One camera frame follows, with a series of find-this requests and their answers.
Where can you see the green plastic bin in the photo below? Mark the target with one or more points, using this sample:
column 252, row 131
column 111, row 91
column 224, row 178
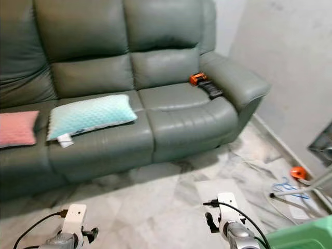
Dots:
column 303, row 233

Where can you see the orange round object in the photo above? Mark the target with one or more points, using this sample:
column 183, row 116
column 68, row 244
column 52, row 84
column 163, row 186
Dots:
column 299, row 173

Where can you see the dark grey box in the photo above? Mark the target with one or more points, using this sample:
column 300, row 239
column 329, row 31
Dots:
column 322, row 145

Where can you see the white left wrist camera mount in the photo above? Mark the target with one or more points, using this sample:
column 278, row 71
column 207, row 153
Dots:
column 73, row 218

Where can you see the grey metal pole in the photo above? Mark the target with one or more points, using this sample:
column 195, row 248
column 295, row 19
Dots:
column 303, row 189

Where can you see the orange and black gadget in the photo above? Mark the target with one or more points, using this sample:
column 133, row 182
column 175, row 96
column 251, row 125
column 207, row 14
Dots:
column 197, row 79

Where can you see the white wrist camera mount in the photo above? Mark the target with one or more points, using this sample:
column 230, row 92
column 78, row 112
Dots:
column 73, row 218
column 227, row 206

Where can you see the dark green leather sofa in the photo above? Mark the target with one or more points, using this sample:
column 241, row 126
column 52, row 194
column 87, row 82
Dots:
column 176, row 119

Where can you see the blue clothes hanger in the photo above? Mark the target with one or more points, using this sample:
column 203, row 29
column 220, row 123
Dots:
column 288, row 188

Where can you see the light blue dotted pillow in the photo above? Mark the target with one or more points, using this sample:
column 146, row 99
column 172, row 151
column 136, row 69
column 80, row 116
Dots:
column 91, row 115

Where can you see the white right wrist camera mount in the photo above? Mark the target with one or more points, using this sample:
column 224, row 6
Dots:
column 227, row 206

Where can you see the pink pillow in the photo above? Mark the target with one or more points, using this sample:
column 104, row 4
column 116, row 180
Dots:
column 18, row 128

